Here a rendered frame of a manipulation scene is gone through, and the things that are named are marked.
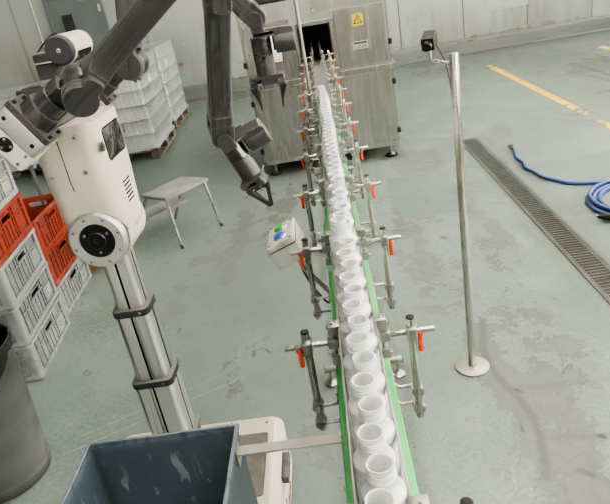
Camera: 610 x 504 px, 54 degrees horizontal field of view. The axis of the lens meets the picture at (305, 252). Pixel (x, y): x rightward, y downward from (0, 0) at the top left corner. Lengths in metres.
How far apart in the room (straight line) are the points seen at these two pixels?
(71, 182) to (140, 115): 6.03
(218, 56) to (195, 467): 0.89
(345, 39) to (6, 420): 4.25
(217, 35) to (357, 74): 4.43
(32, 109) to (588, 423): 2.20
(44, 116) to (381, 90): 4.61
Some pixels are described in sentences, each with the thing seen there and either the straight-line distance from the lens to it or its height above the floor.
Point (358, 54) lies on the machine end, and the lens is 5.75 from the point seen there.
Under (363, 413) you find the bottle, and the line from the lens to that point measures 0.89.
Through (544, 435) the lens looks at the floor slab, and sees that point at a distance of 2.58.
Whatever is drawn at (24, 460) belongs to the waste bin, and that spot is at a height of 0.14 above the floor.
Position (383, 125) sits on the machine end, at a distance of 5.89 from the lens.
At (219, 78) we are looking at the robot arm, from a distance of 1.46.
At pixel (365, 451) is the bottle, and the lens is 0.85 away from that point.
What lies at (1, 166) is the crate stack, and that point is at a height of 1.06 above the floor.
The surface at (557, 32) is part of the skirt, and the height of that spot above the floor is 0.10.
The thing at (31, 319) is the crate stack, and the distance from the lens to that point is 3.60.
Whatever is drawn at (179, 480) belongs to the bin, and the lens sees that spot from 1.38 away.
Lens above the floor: 1.73
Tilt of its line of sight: 24 degrees down
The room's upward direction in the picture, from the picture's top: 10 degrees counter-clockwise
